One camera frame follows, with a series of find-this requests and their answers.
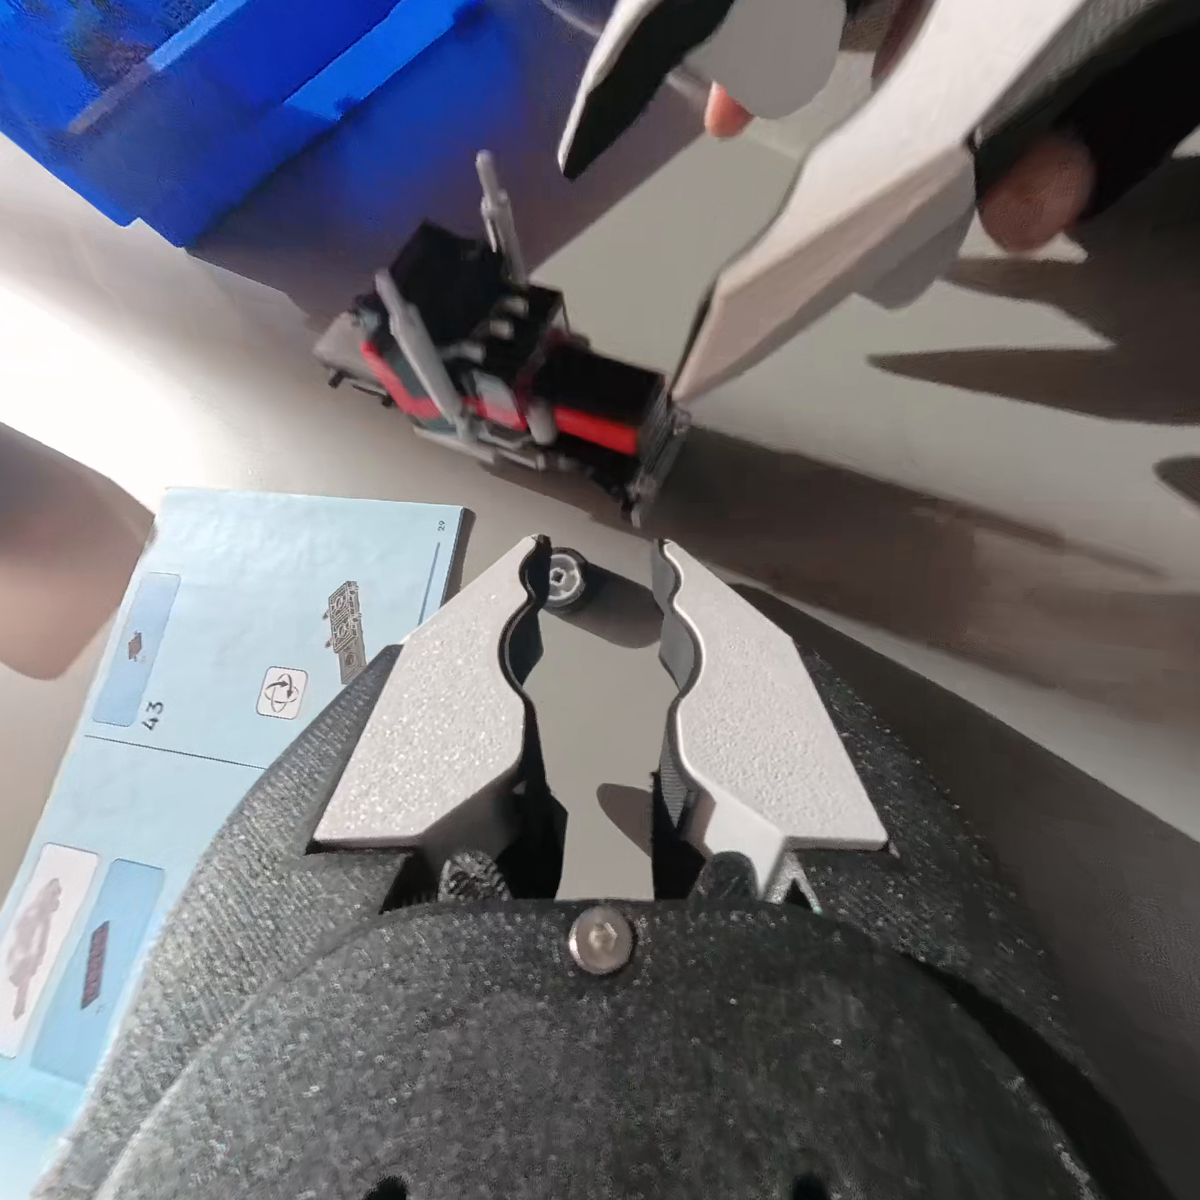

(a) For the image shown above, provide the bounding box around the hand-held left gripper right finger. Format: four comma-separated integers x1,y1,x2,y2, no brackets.
650,539,890,906

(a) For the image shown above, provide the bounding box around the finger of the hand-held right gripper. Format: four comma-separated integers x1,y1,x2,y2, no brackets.
557,0,840,182
670,0,1130,405

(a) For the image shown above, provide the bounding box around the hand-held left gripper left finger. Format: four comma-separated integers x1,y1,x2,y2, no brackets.
310,535,568,902

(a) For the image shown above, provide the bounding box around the small black toy wheel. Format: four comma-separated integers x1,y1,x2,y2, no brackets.
545,552,594,613

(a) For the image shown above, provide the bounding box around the toy brick truck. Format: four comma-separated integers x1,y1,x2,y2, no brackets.
314,150,695,526

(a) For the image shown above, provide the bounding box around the blue plastic bin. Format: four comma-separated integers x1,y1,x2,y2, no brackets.
0,0,507,250

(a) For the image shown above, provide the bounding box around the grey desk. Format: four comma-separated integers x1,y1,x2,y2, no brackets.
0,0,1200,939

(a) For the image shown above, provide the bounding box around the person's right hand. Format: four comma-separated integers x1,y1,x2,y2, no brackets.
702,80,1100,253

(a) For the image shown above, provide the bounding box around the light blue instruction booklet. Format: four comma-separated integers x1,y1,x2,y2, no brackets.
0,486,471,1140

